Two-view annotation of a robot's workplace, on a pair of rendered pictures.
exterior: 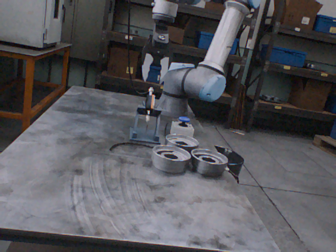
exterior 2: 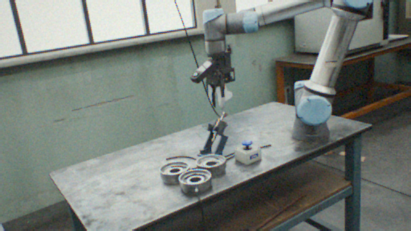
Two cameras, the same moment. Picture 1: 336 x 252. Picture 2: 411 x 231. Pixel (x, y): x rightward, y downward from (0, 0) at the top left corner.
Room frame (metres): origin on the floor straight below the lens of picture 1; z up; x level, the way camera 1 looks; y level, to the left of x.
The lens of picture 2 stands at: (0.47, -1.18, 1.39)
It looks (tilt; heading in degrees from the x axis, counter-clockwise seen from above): 17 degrees down; 66
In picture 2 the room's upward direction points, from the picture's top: 6 degrees counter-clockwise
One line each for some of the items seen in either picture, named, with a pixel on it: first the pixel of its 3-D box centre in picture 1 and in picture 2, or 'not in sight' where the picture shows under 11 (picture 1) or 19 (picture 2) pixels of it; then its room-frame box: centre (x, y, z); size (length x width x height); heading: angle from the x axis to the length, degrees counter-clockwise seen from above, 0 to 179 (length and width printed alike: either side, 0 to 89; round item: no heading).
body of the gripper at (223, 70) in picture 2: (159, 35); (219, 68); (1.10, 0.08, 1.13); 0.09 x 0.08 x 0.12; 10
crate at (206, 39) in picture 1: (215, 42); not in sight; (4.66, -0.42, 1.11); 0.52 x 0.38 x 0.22; 98
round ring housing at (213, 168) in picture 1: (207, 162); (195, 181); (0.87, -0.13, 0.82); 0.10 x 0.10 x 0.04
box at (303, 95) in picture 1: (308, 92); not in sight; (4.87, -1.93, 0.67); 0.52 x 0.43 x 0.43; 98
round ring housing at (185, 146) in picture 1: (180, 146); (211, 165); (0.97, -0.05, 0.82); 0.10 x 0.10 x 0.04
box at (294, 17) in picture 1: (293, 13); not in sight; (4.79, -1.39, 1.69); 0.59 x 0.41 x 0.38; 103
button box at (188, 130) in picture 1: (182, 130); (249, 152); (1.12, -0.05, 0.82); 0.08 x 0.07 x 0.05; 8
